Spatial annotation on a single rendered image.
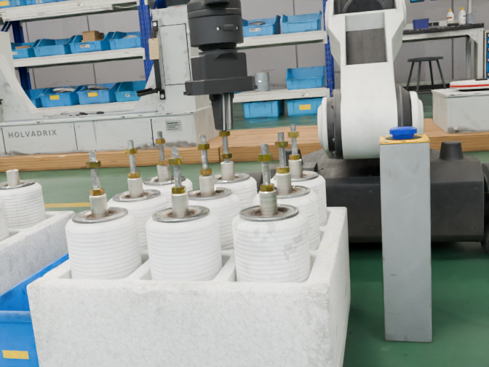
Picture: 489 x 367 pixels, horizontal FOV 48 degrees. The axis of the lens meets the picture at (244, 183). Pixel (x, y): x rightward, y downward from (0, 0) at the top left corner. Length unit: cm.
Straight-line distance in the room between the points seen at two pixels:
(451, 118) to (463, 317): 185
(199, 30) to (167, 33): 207
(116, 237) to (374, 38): 76
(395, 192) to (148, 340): 41
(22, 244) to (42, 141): 226
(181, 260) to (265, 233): 12
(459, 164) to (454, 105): 155
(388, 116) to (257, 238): 48
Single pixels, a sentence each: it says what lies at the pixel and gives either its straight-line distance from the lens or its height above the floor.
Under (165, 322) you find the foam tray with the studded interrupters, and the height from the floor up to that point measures 14.
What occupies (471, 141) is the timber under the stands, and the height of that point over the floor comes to 5.
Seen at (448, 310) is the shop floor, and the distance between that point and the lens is 103.
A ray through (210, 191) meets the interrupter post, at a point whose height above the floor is 26.
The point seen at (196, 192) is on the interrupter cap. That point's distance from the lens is 84.
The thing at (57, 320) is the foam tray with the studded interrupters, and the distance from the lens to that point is 76.
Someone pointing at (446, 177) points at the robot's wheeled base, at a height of 19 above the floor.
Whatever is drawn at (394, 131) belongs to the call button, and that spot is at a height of 33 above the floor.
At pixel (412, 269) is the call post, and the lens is 87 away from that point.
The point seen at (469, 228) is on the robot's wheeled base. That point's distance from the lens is 123.
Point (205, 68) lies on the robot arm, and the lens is 89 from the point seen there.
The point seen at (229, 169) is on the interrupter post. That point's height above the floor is 27.
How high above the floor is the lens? 42
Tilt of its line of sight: 11 degrees down
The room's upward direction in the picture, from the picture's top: 5 degrees counter-clockwise
